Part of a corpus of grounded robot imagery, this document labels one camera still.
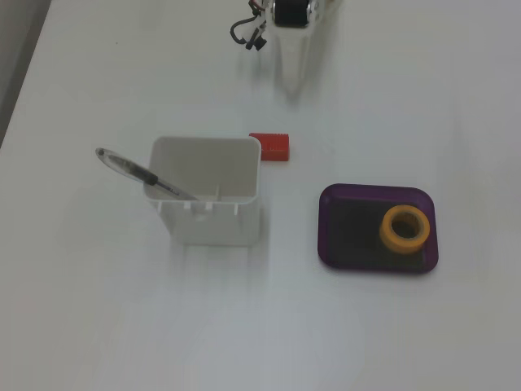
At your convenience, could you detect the yellow tape roll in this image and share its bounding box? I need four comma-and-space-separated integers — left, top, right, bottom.
379, 204, 431, 254

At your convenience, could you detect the white plastic box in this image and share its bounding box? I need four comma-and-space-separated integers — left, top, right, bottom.
142, 136, 262, 247

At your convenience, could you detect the red cube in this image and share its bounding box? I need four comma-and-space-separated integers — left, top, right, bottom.
248, 132, 292, 163

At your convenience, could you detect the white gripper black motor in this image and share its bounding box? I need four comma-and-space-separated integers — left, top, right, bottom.
266, 0, 319, 99

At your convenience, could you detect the purple metal tray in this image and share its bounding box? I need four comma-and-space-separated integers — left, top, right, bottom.
317, 183, 440, 275

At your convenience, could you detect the black clear ballpoint pen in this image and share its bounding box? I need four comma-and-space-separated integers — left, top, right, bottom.
94, 147, 200, 201

